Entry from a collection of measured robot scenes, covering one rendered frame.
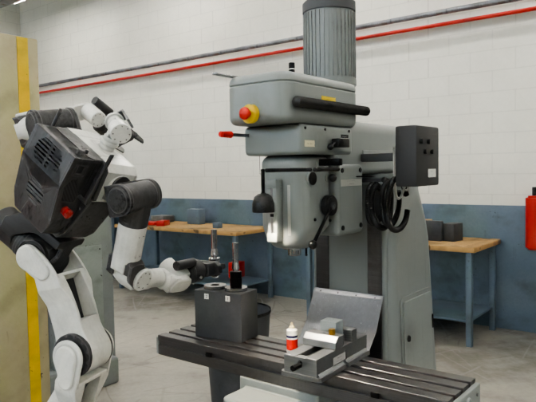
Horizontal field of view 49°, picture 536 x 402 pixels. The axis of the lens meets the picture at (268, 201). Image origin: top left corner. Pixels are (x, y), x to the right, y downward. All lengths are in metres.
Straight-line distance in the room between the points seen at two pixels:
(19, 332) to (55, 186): 1.70
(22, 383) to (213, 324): 1.44
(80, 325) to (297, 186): 0.83
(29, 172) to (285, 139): 0.80
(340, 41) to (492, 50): 4.11
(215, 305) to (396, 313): 0.71
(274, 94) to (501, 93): 4.48
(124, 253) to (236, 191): 5.95
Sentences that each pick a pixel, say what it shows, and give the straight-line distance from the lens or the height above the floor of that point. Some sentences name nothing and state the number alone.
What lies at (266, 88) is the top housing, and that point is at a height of 1.84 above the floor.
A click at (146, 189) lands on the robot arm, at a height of 1.53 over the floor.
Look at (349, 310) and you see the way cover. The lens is 2.40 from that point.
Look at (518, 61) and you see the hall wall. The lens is 6.17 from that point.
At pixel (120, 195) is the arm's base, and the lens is 1.78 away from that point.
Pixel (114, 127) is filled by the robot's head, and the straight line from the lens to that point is 1.91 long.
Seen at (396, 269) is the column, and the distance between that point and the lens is 2.37.
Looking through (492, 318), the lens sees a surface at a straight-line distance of 6.18.
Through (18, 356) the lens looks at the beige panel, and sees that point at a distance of 3.46.
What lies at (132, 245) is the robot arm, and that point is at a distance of 1.88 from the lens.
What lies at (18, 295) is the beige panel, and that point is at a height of 0.95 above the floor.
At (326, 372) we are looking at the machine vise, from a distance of 1.94.
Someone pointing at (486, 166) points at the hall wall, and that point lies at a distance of 6.18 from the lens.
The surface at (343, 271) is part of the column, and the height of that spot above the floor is 1.16.
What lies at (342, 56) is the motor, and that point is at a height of 1.99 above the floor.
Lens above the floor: 1.58
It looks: 3 degrees down
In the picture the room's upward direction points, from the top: 1 degrees counter-clockwise
